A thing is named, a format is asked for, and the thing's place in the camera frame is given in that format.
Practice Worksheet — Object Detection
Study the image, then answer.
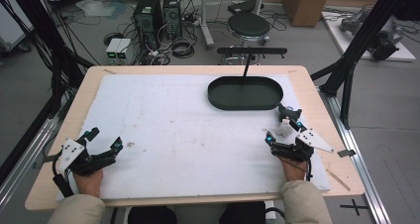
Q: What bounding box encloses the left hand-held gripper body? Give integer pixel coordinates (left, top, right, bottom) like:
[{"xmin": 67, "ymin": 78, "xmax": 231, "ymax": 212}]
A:
[{"xmin": 58, "ymin": 137, "xmax": 117, "ymax": 177}]

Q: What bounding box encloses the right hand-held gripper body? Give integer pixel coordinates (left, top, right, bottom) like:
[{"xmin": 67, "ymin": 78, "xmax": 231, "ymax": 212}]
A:
[{"xmin": 270, "ymin": 128, "xmax": 336, "ymax": 164}]

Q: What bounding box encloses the small white object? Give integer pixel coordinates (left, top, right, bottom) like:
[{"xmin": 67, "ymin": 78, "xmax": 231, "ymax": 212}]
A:
[{"xmin": 276, "ymin": 118, "xmax": 293, "ymax": 139}]

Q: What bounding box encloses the small black object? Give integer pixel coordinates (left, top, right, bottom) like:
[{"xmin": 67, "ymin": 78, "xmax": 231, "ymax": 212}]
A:
[{"xmin": 276, "ymin": 103, "xmax": 303, "ymax": 123}]

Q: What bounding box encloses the black oval tray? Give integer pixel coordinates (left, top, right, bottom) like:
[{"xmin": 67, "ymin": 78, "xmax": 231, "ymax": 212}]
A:
[{"xmin": 207, "ymin": 75, "xmax": 284, "ymax": 112}]

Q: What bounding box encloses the person's right hand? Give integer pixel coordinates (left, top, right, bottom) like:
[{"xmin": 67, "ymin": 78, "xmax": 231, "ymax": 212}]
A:
[{"xmin": 279, "ymin": 156, "xmax": 310, "ymax": 182}]

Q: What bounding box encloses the person's left hand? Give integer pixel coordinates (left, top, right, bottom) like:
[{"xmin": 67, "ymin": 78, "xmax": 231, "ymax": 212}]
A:
[{"xmin": 72, "ymin": 168, "xmax": 104, "ymax": 198}]

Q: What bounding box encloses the black tape piece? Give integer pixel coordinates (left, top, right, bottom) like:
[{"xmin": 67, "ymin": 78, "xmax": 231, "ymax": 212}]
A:
[{"xmin": 337, "ymin": 149, "xmax": 358, "ymax": 159}]

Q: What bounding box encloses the thin wooden stick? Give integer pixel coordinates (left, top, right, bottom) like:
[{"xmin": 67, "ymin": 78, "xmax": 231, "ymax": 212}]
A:
[{"xmin": 325, "ymin": 168, "xmax": 352, "ymax": 192}]

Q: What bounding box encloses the white foam mat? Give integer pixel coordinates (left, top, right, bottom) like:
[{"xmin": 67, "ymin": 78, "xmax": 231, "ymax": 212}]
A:
[{"xmin": 55, "ymin": 73, "xmax": 332, "ymax": 201}]

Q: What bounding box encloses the person's right leg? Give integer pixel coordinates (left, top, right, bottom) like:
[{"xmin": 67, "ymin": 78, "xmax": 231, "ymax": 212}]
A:
[{"xmin": 218, "ymin": 201, "xmax": 267, "ymax": 224}]

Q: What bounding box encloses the person's leg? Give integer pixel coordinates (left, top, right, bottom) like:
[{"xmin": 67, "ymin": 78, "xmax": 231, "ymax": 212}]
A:
[
  {"xmin": 127, "ymin": 205, "xmax": 178, "ymax": 224},
  {"xmin": 218, "ymin": 201, "xmax": 267, "ymax": 224}
]

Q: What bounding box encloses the person's left leg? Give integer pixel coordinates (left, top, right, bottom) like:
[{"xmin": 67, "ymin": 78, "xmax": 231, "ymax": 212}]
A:
[{"xmin": 127, "ymin": 205, "xmax": 178, "ymax": 224}]

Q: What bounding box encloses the white power supply box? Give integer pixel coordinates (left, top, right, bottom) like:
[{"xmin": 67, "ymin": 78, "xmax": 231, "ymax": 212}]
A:
[
  {"xmin": 115, "ymin": 38, "xmax": 133, "ymax": 60},
  {"xmin": 105, "ymin": 38, "xmax": 122, "ymax": 61}
]

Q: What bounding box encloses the black T-shaped stand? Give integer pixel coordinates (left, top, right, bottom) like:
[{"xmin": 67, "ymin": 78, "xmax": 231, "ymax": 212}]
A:
[{"xmin": 216, "ymin": 47, "xmax": 288, "ymax": 78}]

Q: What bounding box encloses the black round stool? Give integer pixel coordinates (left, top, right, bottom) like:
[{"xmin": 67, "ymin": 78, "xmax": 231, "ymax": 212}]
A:
[{"xmin": 226, "ymin": 11, "xmax": 271, "ymax": 48}]

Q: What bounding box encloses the grey robot device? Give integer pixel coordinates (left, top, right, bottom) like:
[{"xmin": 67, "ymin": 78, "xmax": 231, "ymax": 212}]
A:
[{"xmin": 339, "ymin": 8, "xmax": 404, "ymax": 61}]

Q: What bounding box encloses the cardboard box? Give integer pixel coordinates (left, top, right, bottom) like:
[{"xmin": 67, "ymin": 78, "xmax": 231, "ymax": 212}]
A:
[{"xmin": 282, "ymin": 0, "xmax": 333, "ymax": 28}]

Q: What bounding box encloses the clear plastic sheet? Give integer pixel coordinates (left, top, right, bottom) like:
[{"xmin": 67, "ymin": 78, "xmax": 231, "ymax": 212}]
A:
[{"xmin": 75, "ymin": 0, "xmax": 117, "ymax": 18}]

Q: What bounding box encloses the white floor board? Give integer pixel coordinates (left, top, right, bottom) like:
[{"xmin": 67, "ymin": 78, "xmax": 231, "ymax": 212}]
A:
[{"xmin": 321, "ymin": 10, "xmax": 417, "ymax": 62}]

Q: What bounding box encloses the large black computer tower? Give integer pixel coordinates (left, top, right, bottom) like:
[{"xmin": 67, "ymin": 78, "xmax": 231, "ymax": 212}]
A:
[{"xmin": 133, "ymin": 0, "xmax": 164, "ymax": 50}]

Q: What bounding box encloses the white metal stand leg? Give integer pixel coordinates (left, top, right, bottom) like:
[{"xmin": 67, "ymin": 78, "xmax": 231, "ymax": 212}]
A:
[{"xmin": 197, "ymin": 0, "xmax": 216, "ymax": 51}]

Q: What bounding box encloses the slim black computer tower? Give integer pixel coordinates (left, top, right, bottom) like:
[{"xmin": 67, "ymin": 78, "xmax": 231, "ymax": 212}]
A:
[{"xmin": 161, "ymin": 0, "xmax": 183, "ymax": 40}]

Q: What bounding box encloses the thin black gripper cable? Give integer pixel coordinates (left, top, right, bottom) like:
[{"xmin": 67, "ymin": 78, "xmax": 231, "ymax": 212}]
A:
[{"xmin": 305, "ymin": 160, "xmax": 314, "ymax": 182}]

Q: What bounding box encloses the aluminium rail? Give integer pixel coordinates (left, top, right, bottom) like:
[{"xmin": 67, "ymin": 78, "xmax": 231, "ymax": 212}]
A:
[
  {"xmin": 317, "ymin": 84, "xmax": 392, "ymax": 224},
  {"xmin": 0, "ymin": 118, "xmax": 61, "ymax": 215}
]

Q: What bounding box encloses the black frame with cables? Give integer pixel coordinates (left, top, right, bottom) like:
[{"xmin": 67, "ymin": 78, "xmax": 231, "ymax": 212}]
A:
[{"xmin": 0, "ymin": 0, "xmax": 95, "ymax": 185}]

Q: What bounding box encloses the black frame strut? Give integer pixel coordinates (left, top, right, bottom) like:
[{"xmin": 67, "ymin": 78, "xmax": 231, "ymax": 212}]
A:
[{"xmin": 310, "ymin": 0, "xmax": 420, "ymax": 131}]

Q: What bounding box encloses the coiled black cable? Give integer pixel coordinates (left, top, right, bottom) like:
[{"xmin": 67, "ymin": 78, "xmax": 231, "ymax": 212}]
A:
[{"xmin": 170, "ymin": 38, "xmax": 196, "ymax": 59}]

